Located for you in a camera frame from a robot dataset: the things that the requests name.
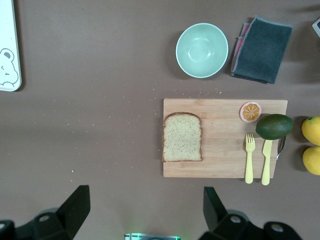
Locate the orange slice toy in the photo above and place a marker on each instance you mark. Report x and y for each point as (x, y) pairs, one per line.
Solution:
(250, 111)

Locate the dark grey folded cloth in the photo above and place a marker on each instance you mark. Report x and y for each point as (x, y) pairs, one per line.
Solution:
(262, 50)

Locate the dark green avocado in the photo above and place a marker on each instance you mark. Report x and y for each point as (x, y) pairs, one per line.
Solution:
(274, 127)

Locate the bamboo cutting board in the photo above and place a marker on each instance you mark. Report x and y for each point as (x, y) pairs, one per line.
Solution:
(220, 155)

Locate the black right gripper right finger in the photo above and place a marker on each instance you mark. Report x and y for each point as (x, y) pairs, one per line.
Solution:
(217, 215)

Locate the yellow lemon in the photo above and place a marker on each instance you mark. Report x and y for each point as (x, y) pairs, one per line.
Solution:
(312, 160)
(312, 131)

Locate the metal peeler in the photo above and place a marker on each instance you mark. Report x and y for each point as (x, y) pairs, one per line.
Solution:
(282, 148)

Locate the yellow plastic knife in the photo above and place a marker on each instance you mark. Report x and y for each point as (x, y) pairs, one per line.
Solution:
(266, 162)

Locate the brown bread slice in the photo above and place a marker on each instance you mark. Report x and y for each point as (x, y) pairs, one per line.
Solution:
(182, 137)

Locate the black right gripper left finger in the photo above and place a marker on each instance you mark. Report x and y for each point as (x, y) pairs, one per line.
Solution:
(75, 207)

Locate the cream bear print tray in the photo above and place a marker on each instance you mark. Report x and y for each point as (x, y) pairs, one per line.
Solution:
(7, 30)

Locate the pale green bowl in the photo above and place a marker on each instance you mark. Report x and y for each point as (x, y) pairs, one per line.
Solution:
(202, 50)

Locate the yellow plastic fork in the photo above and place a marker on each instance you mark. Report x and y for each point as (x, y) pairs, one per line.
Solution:
(249, 160)

